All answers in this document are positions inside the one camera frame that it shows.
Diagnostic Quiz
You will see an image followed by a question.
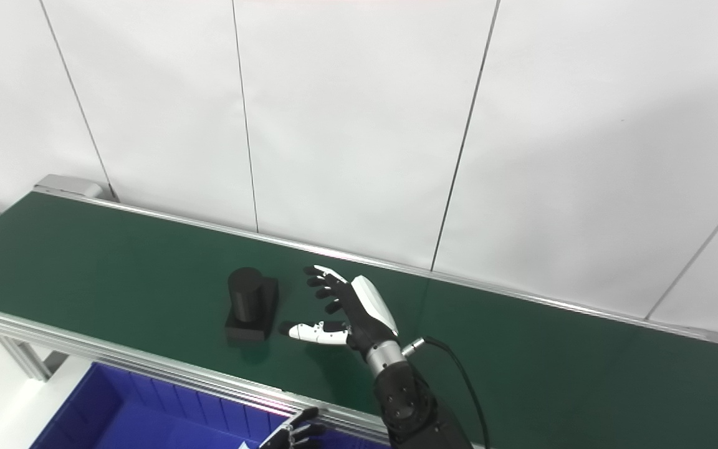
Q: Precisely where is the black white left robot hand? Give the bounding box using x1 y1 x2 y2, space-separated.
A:
258 407 328 449

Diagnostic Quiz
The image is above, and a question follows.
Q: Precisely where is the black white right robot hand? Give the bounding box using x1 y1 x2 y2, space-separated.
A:
279 264 401 363

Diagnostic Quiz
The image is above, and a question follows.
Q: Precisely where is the black cylinder block part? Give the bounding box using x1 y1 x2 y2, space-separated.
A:
224 267 280 343

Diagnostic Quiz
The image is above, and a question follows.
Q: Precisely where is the large blue plastic bin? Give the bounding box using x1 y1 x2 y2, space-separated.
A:
29 362 392 449

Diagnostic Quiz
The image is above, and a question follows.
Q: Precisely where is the green conveyor belt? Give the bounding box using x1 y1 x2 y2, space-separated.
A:
0 191 718 449
0 175 718 449

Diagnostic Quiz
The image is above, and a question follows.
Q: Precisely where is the aluminium conveyor leg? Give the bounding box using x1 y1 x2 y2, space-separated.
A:
0 330 55 383

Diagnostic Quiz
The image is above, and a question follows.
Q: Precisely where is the grey conveyor end cover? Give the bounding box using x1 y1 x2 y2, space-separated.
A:
33 175 117 202

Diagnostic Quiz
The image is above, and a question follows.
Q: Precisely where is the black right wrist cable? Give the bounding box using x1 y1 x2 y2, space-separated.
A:
401 336 492 449

